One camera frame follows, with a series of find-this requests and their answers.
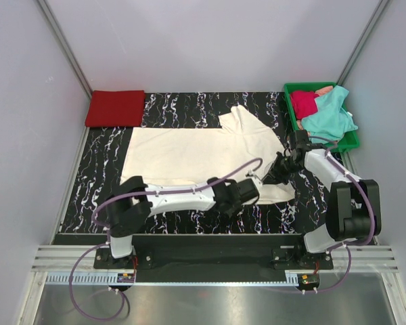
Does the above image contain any cream white t shirt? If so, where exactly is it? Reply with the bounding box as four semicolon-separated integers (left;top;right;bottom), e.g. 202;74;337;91
120;106;295;204

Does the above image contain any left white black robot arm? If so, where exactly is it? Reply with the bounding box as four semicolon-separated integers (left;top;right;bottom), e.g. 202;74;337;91
104;175;263;268

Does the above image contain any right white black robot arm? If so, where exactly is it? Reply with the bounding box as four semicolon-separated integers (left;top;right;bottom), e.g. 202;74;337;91
268;149;382;269

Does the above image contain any teal t shirt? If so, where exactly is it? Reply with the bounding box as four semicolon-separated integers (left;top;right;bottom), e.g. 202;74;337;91
301;85;358;144

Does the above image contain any magenta t shirt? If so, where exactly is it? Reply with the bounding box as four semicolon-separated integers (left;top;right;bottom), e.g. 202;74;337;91
290;90;319;120

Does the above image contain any green plastic bin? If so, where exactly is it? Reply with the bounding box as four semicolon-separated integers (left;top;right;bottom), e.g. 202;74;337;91
284;82;360;153

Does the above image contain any salmon pink t shirt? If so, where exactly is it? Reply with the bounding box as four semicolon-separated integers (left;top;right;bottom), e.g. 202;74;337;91
297;86;334;139

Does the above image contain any folded red t shirt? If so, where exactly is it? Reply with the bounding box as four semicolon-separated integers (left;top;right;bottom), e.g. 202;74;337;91
85;90;145;128

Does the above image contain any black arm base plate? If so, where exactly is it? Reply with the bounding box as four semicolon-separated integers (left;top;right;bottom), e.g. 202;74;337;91
94;234;323;280

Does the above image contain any aluminium rail frame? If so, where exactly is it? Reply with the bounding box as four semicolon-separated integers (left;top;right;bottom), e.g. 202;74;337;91
31;245;399;274

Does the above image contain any grey slotted cable duct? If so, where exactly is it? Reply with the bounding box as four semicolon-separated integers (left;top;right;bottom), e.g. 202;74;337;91
45;272;321;288

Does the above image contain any right aluminium corner post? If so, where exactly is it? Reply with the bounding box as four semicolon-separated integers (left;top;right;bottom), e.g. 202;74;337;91
336;0;392;85

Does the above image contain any aluminium corner post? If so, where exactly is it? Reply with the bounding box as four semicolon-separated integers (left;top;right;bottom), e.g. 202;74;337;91
34;0;93;99
336;0;392;85

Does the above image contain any left aluminium corner post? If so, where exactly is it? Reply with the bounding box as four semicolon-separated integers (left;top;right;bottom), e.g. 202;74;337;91
34;0;93;99

